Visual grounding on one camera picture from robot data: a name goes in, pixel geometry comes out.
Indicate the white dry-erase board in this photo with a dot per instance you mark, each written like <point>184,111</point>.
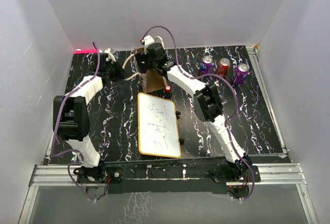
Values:
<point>157,127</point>

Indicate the brown canvas bag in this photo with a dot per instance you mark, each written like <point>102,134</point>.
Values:
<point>151,81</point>

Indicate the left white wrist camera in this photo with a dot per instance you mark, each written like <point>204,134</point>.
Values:
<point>110,55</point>

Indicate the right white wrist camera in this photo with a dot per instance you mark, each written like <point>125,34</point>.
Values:
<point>147,41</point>

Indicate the purple fanta can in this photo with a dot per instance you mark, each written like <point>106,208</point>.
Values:
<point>205,65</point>

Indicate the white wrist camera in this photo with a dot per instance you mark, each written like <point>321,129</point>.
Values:
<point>147,41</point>
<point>110,55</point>

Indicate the black board clip lower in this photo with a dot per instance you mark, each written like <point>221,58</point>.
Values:
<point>181,141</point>

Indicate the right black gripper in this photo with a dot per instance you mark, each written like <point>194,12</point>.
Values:
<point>143,57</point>

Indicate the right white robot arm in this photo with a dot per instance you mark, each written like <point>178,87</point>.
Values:
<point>206,101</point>

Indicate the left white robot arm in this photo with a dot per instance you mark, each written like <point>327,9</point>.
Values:
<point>71,122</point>

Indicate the pink tape strip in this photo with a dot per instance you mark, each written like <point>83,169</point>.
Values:
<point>85,51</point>

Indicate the red can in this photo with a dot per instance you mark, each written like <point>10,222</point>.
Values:
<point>223,67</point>

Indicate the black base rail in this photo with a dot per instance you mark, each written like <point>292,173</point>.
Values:
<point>212,174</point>

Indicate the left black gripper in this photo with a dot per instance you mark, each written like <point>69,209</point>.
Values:
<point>121,74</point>

